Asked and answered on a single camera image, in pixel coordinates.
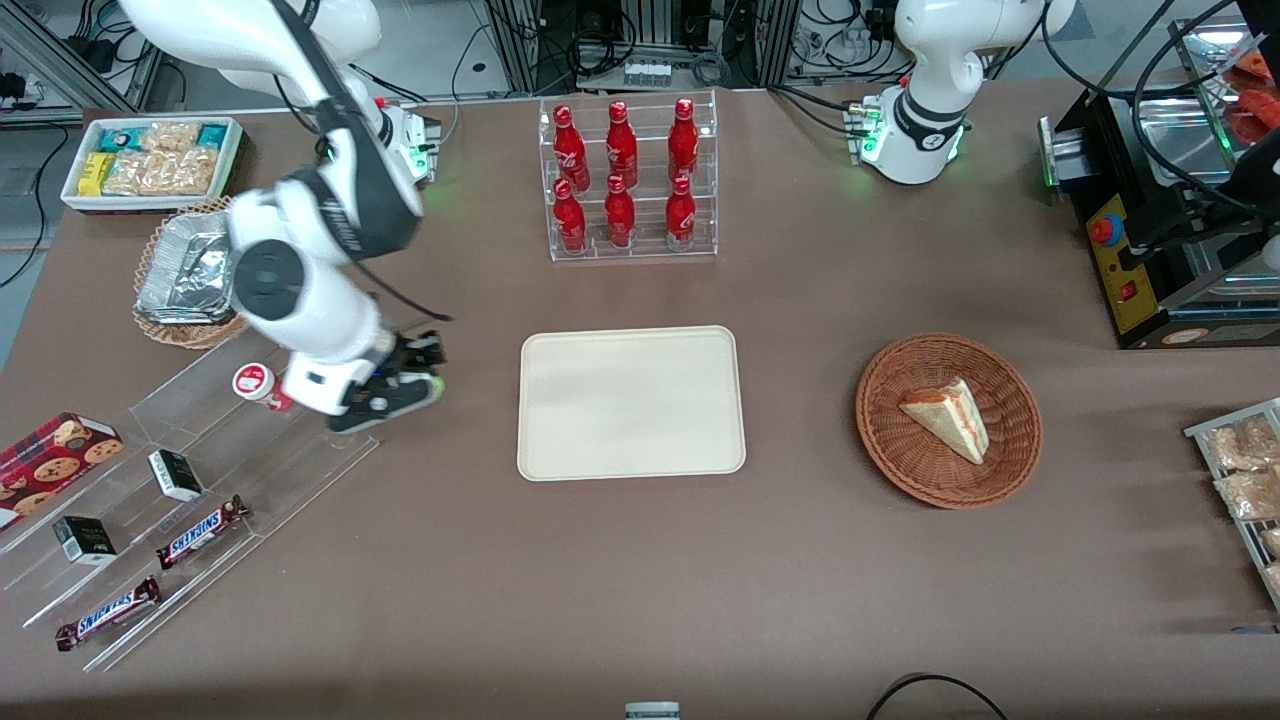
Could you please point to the teal snack pack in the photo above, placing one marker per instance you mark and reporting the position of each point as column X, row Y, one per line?
column 212, row 135
column 120, row 138

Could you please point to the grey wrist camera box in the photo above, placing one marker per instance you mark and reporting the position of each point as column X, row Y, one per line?
column 385, row 402

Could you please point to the round brown wicker basket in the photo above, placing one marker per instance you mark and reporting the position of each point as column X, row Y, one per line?
column 900, row 450

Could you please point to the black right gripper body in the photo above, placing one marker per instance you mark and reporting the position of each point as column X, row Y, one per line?
column 408, row 354

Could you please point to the white power strip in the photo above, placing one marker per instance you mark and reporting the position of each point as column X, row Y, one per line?
column 647, row 73

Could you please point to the white snack bin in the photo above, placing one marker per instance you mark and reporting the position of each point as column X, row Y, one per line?
column 70, row 195

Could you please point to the red emergency stop button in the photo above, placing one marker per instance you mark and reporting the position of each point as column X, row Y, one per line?
column 1105, row 231

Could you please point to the Snickers chocolate bar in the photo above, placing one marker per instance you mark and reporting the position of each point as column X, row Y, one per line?
column 200, row 532
column 108, row 613

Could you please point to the cream rectangular tray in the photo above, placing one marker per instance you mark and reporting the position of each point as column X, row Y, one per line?
column 630, row 400

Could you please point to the silver foil tray stack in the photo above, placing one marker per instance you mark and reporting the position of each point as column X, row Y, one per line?
column 185, row 265

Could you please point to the small black carton box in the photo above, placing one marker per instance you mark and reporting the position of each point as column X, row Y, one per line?
column 176, row 476
column 84, row 540

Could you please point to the red strawberry gum jar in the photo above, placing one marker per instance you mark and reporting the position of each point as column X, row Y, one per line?
column 255, row 383

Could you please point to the yellow snack pack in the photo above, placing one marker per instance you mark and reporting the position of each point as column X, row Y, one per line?
column 95, row 173

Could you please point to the red cookie box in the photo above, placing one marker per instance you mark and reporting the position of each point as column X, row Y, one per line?
column 50, row 465

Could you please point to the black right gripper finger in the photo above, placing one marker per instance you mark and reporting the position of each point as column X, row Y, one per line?
column 430, row 348
column 390, row 362

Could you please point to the clear bag of crackers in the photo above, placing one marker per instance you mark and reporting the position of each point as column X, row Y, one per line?
column 1250, row 493
column 1245, row 445

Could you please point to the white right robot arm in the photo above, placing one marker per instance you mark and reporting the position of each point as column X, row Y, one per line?
column 300, row 300

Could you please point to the triangular sandwich slice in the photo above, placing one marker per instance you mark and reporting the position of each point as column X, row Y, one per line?
column 950, row 418

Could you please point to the red cola bottle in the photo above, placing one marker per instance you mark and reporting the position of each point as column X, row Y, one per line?
column 570, row 218
column 683, row 138
column 680, row 212
column 620, row 142
column 569, row 145
column 620, row 212

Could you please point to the clear cracker bag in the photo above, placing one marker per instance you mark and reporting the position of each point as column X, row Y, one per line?
column 170, row 135
column 160, row 173

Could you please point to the black machine with yellow panel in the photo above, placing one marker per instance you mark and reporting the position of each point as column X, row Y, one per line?
column 1130, row 290

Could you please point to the clear acrylic bottle rack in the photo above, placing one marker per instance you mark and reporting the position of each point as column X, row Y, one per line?
column 700, row 240

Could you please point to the light wicker basket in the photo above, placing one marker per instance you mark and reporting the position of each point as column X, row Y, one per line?
column 190, row 335

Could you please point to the arm base connector block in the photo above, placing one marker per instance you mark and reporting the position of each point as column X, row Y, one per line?
column 865, row 130
column 420, row 140

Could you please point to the clear acrylic stepped display shelf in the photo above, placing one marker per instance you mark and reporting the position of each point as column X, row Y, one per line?
column 250, row 470

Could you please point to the tray of packaged snacks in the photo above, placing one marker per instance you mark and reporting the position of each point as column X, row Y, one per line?
column 1240, row 520

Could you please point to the small grey white device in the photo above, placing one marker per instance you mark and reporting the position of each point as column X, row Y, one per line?
column 652, row 711

